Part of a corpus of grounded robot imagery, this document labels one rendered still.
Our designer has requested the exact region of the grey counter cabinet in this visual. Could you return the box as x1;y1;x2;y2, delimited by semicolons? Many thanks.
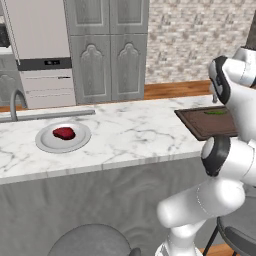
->
0;46;28;108

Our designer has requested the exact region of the black microwave oven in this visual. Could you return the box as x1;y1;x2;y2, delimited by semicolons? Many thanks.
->
0;22;11;48

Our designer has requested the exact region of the red raw steak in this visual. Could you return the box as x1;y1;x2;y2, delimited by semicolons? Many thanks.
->
52;126;77;141

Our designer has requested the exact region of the dark brown tray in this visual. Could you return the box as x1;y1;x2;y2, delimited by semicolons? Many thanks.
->
173;105;240;142

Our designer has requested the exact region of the grey tall cupboard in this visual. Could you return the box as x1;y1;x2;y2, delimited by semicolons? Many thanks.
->
63;0;150;105

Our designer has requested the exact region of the grey stool with black legs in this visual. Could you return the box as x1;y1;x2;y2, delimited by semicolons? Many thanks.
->
202;195;256;256

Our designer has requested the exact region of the grey curved tap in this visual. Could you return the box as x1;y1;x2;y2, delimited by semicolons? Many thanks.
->
9;88;29;123

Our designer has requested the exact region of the grey sink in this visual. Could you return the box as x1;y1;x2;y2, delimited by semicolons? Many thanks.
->
0;109;97;124

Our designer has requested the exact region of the grey island front panel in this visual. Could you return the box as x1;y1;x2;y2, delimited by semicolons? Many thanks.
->
0;156;221;256

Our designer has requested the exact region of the green asparagus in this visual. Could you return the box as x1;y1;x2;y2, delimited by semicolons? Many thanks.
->
203;109;229;116

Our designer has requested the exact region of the grey round stool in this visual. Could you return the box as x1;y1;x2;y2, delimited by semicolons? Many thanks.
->
46;223;142;256

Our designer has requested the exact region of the grey round plate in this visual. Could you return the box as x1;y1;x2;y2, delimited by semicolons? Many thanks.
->
34;121;93;154

